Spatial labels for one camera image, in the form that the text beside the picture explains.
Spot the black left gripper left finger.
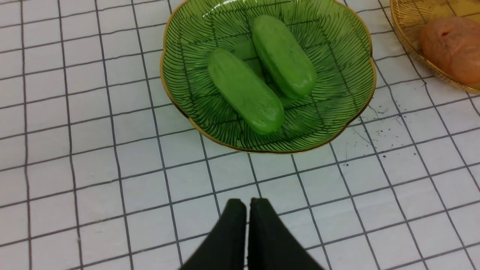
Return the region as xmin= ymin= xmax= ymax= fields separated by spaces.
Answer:
xmin=180 ymin=199 xmax=247 ymax=270

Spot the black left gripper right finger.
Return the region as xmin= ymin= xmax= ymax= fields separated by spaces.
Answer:
xmin=247 ymin=198 xmax=323 ymax=270

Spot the green cucumber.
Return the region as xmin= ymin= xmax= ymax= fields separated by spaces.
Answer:
xmin=207 ymin=48 xmax=285 ymax=135
xmin=251 ymin=15 xmax=317 ymax=99

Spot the brown potato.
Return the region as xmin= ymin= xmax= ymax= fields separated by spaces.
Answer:
xmin=419 ymin=16 xmax=480 ymax=84

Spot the green glass plate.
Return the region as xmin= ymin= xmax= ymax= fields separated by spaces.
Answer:
xmin=160 ymin=0 xmax=377 ymax=154

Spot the amber glass plate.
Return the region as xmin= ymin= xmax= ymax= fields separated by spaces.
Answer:
xmin=390 ymin=0 xmax=480 ymax=95

